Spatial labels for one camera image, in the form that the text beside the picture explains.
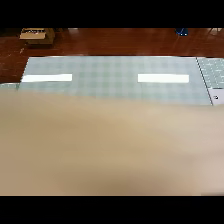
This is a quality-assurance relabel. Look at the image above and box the blue object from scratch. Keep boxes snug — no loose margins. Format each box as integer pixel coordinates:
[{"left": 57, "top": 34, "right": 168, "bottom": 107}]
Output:
[{"left": 175, "top": 27, "right": 190, "bottom": 37}]

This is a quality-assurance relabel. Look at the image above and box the cream T-shirt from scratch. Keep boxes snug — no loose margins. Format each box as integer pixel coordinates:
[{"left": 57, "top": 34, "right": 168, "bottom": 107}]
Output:
[{"left": 0, "top": 87, "right": 224, "bottom": 197}]

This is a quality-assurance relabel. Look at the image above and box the cardboard box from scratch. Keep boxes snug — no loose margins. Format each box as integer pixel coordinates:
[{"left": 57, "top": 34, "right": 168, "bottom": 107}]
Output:
[{"left": 18, "top": 27, "right": 56, "bottom": 46}]

